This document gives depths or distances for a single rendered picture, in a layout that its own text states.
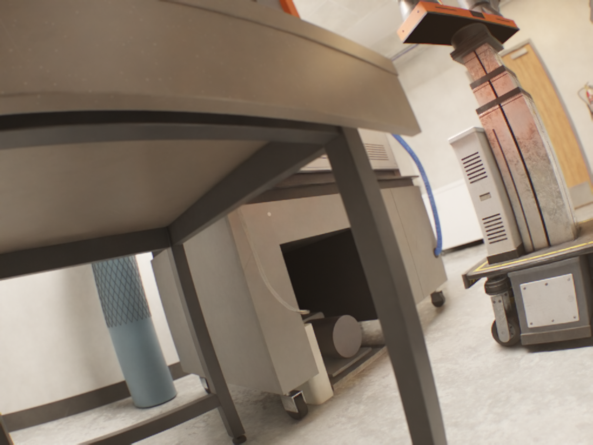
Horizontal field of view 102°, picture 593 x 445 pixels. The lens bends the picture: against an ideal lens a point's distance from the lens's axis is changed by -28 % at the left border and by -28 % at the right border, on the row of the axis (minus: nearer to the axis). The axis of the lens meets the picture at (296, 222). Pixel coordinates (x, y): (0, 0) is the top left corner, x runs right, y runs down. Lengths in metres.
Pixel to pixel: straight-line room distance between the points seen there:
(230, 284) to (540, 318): 0.90
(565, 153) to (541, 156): 3.45
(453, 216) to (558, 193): 3.07
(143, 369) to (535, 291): 1.57
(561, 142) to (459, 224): 1.72
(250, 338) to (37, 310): 1.32
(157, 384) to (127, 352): 0.21
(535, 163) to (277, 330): 0.90
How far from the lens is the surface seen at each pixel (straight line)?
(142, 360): 1.65
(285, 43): 0.31
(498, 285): 1.08
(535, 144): 1.08
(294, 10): 0.56
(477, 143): 1.07
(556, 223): 1.08
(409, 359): 0.46
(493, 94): 1.14
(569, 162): 4.51
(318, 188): 1.22
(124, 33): 0.23
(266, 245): 0.96
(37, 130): 0.28
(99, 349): 1.98
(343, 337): 1.32
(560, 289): 0.98
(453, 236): 4.11
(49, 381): 1.99
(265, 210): 1.00
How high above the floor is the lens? 0.48
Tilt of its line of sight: 7 degrees up
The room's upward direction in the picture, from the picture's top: 17 degrees counter-clockwise
